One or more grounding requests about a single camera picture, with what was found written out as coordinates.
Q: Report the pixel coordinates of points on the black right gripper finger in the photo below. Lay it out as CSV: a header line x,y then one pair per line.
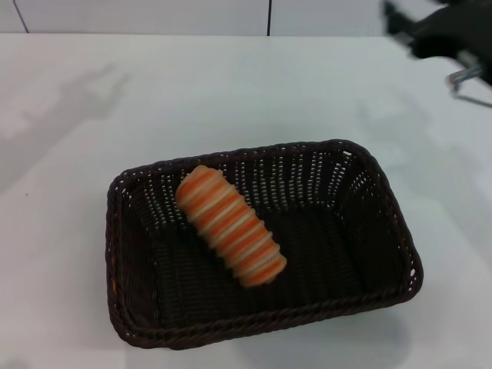
x,y
397,17

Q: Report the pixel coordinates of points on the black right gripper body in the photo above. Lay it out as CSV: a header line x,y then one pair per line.
x,y
449,30

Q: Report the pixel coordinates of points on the dark brown wicker basket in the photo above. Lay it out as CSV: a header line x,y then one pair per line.
x,y
326,250

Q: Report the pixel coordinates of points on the orange striped bread roll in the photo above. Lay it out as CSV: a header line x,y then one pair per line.
x,y
230,227

